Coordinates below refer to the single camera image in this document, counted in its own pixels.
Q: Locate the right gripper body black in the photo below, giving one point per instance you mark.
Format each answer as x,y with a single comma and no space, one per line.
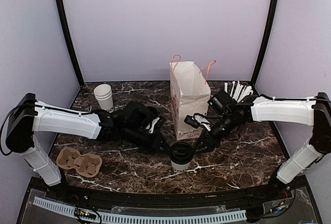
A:
214,140

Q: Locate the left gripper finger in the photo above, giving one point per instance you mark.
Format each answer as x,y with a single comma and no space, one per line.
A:
163,146
153,151

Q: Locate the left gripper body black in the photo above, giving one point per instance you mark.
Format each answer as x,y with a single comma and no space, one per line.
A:
145,143

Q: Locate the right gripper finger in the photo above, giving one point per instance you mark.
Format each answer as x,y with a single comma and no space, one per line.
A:
203,150
200,146

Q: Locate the black cup lid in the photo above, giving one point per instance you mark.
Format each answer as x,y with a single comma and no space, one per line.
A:
181,153

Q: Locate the stack of white paper cups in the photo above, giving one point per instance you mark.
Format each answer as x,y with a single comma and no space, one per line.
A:
103,94

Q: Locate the single white paper cup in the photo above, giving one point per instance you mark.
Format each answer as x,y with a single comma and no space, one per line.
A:
179,165

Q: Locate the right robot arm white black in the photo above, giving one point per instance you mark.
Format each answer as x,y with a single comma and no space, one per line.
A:
311,111

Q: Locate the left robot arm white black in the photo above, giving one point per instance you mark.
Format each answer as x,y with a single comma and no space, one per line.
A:
135,123

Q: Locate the white paper takeout bag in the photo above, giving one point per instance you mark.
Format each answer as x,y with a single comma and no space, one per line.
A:
189,93

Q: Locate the brown cardboard cup carrier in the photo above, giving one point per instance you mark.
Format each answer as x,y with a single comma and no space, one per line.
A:
86,165

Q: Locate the bundle of white wrapped straws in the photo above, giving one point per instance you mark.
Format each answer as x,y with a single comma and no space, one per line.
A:
237,91

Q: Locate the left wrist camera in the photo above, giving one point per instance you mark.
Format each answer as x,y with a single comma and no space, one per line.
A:
155,124

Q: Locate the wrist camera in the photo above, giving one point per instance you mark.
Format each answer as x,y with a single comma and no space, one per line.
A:
198,120
155,124

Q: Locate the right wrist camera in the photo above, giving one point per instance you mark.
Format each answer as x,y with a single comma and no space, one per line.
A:
198,120

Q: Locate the white slotted cable duct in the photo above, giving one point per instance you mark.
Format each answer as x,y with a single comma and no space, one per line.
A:
140,215

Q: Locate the left black frame post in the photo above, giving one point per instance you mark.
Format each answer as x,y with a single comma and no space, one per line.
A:
68,41

